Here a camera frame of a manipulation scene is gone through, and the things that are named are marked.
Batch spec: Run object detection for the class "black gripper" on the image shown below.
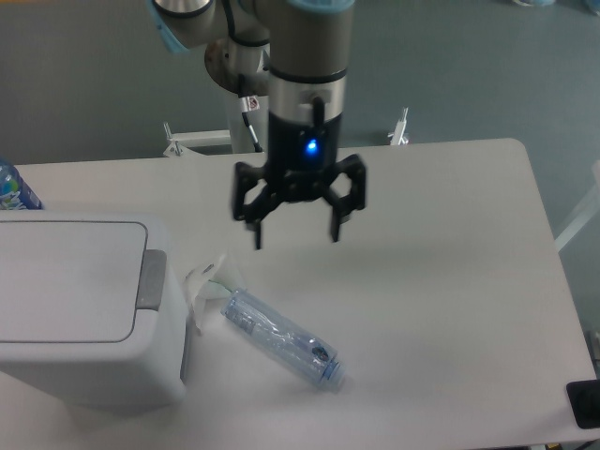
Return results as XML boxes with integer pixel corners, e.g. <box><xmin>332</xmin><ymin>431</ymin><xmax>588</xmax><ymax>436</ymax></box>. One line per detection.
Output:
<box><xmin>231</xmin><ymin>111</ymin><xmax>368</xmax><ymax>251</ymax></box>

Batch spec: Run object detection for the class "grey trash can push button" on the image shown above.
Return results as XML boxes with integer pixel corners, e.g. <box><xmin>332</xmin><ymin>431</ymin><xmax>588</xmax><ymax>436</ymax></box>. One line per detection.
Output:
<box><xmin>136</xmin><ymin>249</ymin><xmax>167</xmax><ymax>311</ymax></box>

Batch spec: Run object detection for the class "white trash can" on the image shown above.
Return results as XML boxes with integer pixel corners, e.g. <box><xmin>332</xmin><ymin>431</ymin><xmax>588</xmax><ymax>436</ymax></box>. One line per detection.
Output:
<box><xmin>1</xmin><ymin>210</ymin><xmax>189</xmax><ymax>407</ymax></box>

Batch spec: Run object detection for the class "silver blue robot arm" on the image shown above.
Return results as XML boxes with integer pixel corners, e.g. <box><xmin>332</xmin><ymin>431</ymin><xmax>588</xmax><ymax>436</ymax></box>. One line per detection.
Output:
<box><xmin>147</xmin><ymin>1</ymin><xmax>367</xmax><ymax>248</ymax></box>

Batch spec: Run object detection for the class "crumpled white tissue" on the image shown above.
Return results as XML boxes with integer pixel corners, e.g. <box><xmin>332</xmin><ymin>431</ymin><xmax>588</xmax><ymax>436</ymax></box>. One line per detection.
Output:
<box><xmin>184</xmin><ymin>252</ymin><xmax>247</xmax><ymax>336</ymax></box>

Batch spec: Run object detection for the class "clear empty plastic bottle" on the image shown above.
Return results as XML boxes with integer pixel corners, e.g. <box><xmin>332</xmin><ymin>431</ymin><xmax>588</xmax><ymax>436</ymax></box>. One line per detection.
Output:
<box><xmin>221</xmin><ymin>290</ymin><xmax>345</xmax><ymax>391</ymax></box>

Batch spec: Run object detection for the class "blue labelled water bottle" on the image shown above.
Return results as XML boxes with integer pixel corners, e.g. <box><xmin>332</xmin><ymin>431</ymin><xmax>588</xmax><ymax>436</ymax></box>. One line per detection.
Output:
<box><xmin>1</xmin><ymin>159</ymin><xmax>45</xmax><ymax>210</ymax></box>

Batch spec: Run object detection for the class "black device at table edge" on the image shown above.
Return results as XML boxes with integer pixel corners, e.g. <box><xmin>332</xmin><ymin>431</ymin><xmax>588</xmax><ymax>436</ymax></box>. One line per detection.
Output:
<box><xmin>566</xmin><ymin>380</ymin><xmax>599</xmax><ymax>429</ymax></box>

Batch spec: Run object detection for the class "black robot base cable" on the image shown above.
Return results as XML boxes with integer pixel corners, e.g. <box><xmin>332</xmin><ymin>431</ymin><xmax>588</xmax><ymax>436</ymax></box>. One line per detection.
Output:
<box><xmin>236</xmin><ymin>74</ymin><xmax>264</xmax><ymax>154</ymax></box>

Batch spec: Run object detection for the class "white table leg frame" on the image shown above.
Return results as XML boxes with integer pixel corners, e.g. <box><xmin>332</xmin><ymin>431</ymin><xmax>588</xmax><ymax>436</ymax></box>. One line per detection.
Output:
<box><xmin>555</xmin><ymin>160</ymin><xmax>599</xmax><ymax>252</ymax></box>

